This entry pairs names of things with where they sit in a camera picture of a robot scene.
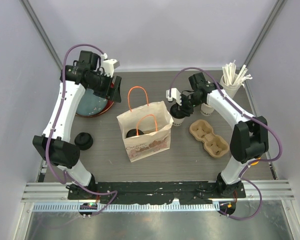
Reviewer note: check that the stack of black lids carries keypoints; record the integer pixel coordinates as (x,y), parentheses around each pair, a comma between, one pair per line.
(83,141)

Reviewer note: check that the orange bowl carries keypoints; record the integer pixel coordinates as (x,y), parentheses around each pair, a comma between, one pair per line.
(255,162)

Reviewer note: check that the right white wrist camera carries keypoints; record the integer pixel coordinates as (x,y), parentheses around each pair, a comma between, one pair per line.
(173,94)

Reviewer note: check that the stack of paper cups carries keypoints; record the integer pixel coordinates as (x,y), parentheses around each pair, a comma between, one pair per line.
(206,110)

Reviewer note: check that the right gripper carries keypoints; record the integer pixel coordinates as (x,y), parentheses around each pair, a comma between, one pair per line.
(188,112)

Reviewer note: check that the aluminium rail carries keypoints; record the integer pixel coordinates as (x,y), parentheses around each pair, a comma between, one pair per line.
(52,197)

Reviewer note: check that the red round tray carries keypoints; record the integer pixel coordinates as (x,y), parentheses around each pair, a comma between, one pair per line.
(107,107)

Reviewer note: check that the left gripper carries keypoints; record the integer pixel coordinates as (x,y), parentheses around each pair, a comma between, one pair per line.
(112,93)

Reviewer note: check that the black cup lid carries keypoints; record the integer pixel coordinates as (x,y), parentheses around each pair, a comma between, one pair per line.
(176,112)
(134,132)

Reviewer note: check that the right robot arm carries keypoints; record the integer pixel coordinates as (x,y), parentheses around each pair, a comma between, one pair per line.
(249,140)

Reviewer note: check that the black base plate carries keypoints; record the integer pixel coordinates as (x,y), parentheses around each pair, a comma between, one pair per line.
(155,192)

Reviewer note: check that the brown paper bag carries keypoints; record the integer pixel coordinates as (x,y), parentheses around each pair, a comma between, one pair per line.
(154,120)

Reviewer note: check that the white straw holder cup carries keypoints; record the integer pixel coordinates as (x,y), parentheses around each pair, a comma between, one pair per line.
(230,90)

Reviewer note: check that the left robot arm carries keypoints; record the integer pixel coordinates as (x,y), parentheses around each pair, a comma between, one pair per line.
(54,144)

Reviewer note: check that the blue ceramic plate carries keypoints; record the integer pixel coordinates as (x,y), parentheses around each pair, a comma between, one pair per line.
(92,102)

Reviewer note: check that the bundle of wrapped straws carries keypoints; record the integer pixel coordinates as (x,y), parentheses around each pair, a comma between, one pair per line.
(232,78)

